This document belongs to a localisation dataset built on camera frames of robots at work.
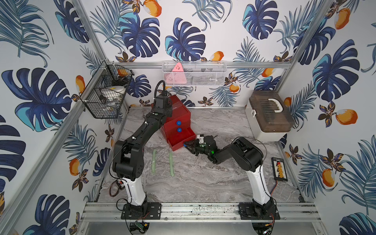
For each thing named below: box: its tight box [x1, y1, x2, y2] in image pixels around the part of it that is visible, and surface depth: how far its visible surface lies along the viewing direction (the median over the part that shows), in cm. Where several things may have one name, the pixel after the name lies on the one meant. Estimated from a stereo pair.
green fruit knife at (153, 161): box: [151, 149, 157, 175], surface depth 94 cm
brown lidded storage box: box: [244, 90, 295, 142], surface depth 97 cm
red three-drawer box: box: [161, 94, 197, 152], surface depth 94 cm
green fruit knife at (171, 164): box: [169, 151, 175, 177], surface depth 92 cm
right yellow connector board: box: [271, 157, 288, 183], surface depth 89 cm
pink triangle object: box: [164, 62, 188, 85], surface depth 92 cm
